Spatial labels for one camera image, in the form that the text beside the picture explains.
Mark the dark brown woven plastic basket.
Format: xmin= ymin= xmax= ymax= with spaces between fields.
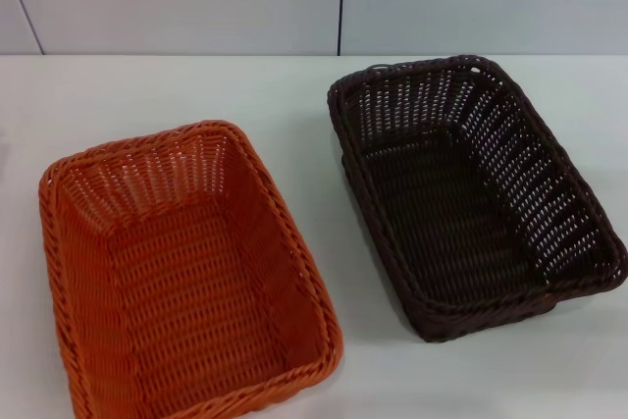
xmin=326 ymin=52 xmax=628 ymax=343

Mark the orange woven plastic basket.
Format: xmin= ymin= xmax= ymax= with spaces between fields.
xmin=37 ymin=119 xmax=345 ymax=419

